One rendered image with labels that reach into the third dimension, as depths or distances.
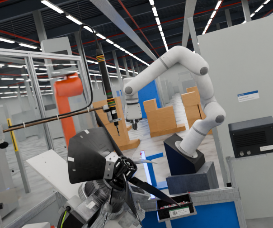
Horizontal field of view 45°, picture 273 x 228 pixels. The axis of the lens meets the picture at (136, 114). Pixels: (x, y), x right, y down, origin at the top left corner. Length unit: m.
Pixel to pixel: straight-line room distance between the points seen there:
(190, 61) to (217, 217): 1.00
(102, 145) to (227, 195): 0.85
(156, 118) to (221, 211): 8.96
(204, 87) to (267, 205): 1.92
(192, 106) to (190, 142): 6.93
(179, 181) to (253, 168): 1.40
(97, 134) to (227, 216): 0.98
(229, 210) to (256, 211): 1.57
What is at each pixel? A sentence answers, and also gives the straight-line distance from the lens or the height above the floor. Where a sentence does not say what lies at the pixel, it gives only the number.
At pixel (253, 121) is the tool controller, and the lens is 2.07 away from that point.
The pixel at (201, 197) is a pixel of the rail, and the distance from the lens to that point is 2.19.
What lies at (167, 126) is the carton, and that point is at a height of 0.22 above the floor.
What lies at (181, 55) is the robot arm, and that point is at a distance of 2.02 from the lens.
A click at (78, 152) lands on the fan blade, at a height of 1.36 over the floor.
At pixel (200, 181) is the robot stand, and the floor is 0.87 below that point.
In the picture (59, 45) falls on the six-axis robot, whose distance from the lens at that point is 5.74.
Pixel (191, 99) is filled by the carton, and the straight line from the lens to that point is 9.28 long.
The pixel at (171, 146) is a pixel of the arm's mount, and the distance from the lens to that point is 2.37.
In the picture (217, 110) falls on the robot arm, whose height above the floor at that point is 1.34.
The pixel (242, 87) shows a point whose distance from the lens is 3.49.
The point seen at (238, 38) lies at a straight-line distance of 3.50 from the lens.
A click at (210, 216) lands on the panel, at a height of 0.69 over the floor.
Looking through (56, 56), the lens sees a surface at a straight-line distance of 2.91.
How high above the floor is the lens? 1.57
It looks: 4 degrees down
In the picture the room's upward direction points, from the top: 13 degrees counter-clockwise
